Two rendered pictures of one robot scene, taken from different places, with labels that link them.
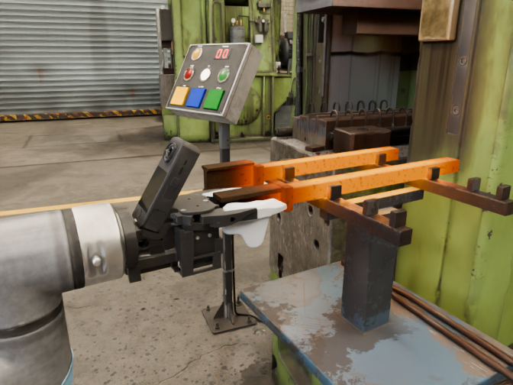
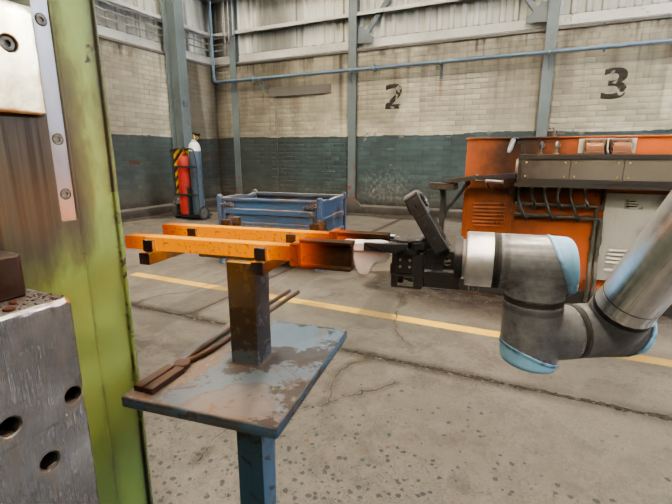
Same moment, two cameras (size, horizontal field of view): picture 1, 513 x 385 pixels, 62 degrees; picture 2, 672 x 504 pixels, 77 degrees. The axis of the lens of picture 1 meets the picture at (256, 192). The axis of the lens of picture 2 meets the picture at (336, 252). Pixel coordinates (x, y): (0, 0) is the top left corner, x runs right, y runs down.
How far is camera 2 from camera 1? 1.20 m
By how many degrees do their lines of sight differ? 125
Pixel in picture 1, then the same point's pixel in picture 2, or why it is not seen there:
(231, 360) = not seen: outside the picture
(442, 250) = (96, 344)
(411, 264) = not seen: hidden behind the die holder
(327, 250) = (84, 434)
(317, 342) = (305, 362)
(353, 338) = (283, 353)
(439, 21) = (26, 89)
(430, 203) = not seen: hidden behind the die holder
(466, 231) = (111, 306)
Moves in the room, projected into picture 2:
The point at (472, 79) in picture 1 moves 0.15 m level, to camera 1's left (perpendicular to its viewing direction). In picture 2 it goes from (71, 159) to (93, 160)
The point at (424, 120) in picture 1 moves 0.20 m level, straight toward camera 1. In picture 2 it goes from (19, 216) to (146, 211)
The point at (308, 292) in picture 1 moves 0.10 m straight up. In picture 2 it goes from (238, 389) to (235, 337)
